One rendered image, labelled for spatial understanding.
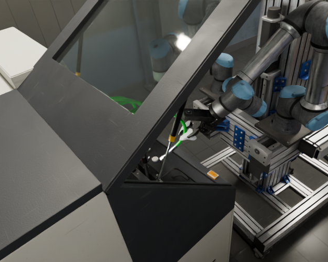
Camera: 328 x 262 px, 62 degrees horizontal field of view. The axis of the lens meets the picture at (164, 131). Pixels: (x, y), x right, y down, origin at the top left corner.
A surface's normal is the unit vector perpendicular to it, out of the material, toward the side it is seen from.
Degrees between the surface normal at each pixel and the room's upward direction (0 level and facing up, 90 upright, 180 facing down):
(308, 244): 0
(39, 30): 90
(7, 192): 0
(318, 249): 0
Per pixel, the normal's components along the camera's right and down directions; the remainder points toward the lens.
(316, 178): -0.11, -0.76
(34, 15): 0.53, 0.50
